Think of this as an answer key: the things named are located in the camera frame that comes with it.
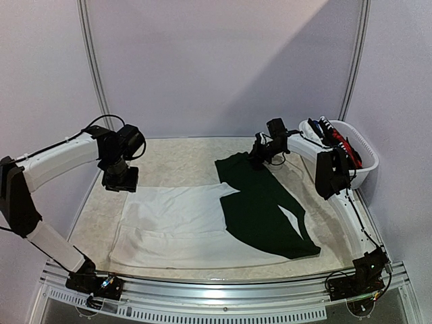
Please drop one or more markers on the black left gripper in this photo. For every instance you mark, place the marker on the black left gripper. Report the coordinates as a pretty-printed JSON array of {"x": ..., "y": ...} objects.
[{"x": 130, "y": 185}]

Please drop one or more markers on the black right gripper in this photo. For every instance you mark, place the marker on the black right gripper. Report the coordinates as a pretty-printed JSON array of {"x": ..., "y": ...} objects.
[{"x": 260, "y": 153}]

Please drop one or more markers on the white and green t-shirt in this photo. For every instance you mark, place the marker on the white and green t-shirt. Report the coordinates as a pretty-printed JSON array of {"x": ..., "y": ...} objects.
[{"x": 247, "y": 219}]

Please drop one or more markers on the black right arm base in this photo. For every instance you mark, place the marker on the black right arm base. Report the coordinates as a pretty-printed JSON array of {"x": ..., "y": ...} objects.
[{"x": 371, "y": 279}]

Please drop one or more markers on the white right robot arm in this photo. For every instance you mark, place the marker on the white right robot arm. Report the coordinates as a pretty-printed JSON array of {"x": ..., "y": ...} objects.
[{"x": 333, "y": 182}]

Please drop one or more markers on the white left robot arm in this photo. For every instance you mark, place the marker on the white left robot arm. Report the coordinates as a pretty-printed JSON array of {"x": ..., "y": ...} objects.
[{"x": 37, "y": 187}]

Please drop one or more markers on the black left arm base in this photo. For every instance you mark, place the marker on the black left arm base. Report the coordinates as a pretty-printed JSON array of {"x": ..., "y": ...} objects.
[{"x": 87, "y": 281}]

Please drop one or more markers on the dark patterned clothes pile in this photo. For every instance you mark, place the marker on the dark patterned clothes pile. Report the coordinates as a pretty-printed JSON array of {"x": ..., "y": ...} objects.
[{"x": 330, "y": 136}]

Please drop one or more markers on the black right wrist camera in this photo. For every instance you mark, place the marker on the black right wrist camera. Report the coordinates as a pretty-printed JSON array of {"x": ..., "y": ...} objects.
[{"x": 276, "y": 128}]

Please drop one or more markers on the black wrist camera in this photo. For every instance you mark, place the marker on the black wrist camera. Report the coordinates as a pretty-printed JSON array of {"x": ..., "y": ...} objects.
[
  {"x": 276, "y": 128},
  {"x": 131, "y": 139}
]

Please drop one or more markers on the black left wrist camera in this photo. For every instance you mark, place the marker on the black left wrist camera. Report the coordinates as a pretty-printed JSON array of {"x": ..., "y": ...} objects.
[{"x": 131, "y": 139}]

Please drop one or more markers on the aluminium front rail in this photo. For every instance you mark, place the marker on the aluminium front rail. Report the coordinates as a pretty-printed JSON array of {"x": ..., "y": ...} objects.
[{"x": 289, "y": 300}]

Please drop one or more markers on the left aluminium frame post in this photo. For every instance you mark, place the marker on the left aluminium frame post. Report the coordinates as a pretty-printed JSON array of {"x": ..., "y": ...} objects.
[{"x": 91, "y": 55}]

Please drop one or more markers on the aluminium frame post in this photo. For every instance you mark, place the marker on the aluminium frame post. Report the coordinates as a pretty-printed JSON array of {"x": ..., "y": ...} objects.
[
  {"x": 361, "y": 32},
  {"x": 91, "y": 55}
]

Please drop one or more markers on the right aluminium frame post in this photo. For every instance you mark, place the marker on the right aluminium frame post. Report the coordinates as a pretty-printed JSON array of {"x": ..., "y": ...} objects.
[{"x": 361, "y": 32}]

